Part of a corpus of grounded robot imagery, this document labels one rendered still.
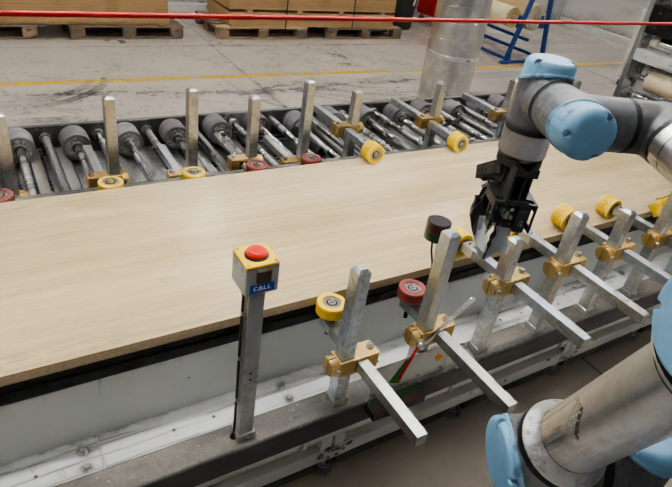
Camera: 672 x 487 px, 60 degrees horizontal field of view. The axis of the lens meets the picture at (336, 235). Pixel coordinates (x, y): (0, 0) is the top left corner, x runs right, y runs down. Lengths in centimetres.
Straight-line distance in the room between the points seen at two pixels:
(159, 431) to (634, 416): 118
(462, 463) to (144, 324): 145
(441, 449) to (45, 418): 151
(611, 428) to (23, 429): 123
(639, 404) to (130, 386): 116
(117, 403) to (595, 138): 121
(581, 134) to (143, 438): 122
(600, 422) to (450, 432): 184
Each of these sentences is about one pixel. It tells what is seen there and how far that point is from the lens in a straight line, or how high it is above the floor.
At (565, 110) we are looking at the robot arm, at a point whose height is 164.
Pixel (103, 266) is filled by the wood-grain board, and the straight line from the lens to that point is 164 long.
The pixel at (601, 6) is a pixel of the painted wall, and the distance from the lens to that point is 1213.
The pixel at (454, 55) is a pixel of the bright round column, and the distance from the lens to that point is 545.
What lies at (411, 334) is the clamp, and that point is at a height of 86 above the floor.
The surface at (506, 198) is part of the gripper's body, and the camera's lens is 95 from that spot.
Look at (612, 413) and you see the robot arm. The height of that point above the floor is 142.
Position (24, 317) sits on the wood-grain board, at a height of 90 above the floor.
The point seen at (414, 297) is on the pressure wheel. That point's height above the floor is 90.
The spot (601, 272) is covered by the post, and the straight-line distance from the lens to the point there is 208.
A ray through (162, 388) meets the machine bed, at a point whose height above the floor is 71.
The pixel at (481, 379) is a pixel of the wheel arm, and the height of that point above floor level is 86.
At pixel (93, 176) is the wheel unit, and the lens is 217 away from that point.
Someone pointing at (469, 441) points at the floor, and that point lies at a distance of 253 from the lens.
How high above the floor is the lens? 186
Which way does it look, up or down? 32 degrees down
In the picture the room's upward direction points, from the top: 9 degrees clockwise
